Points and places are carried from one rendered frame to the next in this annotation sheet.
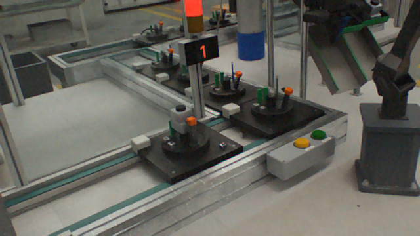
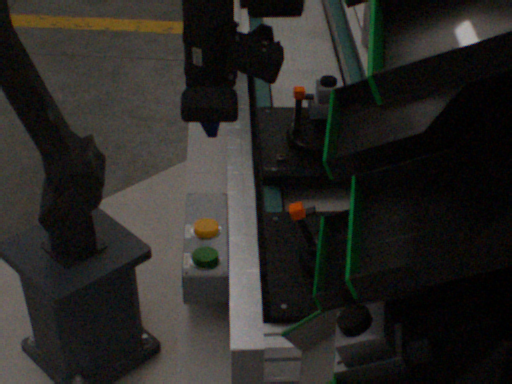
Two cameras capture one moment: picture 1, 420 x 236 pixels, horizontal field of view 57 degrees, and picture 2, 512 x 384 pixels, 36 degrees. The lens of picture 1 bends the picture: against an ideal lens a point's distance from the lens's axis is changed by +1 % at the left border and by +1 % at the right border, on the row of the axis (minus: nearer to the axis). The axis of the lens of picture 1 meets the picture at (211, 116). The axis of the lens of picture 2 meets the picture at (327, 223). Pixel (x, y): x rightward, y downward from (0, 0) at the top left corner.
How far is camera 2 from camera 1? 183 cm
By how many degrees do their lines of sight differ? 91
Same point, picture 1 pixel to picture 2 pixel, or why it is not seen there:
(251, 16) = not seen: outside the picture
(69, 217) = (297, 74)
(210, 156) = (269, 144)
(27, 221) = (318, 57)
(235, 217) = (198, 184)
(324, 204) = not seen: hidden behind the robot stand
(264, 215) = (174, 204)
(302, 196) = (165, 250)
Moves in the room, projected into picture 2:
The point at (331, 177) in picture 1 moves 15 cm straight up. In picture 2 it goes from (164, 299) to (158, 226)
